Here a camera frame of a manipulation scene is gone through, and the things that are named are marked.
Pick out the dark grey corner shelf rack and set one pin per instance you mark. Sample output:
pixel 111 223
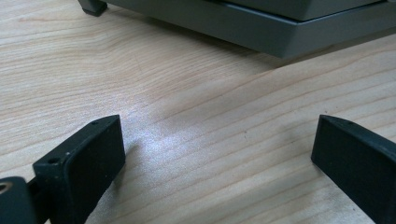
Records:
pixel 280 28

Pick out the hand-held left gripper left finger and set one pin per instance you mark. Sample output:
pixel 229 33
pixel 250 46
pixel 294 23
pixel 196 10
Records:
pixel 84 168

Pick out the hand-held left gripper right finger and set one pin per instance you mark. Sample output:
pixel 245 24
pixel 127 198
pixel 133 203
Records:
pixel 355 161

